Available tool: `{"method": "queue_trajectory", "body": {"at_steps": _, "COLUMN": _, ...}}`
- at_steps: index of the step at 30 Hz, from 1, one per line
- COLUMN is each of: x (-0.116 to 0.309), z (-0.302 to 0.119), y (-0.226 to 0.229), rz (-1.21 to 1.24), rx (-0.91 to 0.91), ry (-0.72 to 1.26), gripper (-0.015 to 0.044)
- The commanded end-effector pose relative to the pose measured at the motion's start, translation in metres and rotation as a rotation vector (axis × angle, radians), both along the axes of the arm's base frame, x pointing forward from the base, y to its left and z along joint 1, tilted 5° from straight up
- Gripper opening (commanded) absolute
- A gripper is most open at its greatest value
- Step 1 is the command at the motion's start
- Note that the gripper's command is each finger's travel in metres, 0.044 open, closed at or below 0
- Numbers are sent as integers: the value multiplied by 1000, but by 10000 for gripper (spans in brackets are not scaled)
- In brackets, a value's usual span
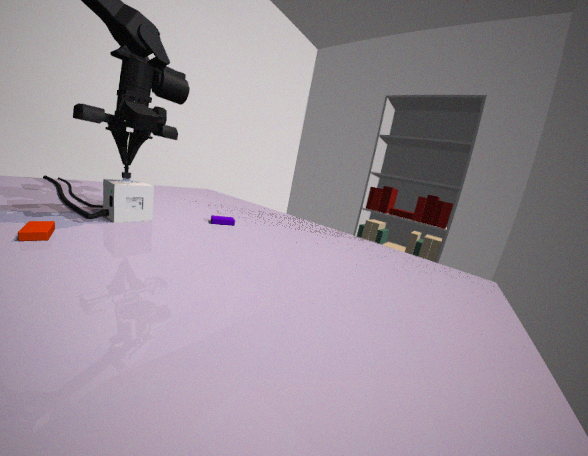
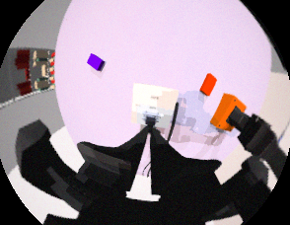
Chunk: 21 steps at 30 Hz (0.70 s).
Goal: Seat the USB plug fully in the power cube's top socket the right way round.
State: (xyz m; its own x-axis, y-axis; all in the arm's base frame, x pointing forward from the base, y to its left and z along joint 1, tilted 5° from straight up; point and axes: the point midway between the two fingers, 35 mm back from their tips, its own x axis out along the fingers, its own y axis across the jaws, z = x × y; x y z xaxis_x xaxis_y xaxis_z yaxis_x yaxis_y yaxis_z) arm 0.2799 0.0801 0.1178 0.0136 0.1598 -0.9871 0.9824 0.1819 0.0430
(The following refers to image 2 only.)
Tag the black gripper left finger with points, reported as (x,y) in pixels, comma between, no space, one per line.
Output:
(123,159)

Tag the white power cube with black cables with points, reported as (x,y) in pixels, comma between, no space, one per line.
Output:
(155,99)

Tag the small purple block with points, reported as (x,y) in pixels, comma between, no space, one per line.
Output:
(96,62)

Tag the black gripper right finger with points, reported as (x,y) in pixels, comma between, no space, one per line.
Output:
(168,165)

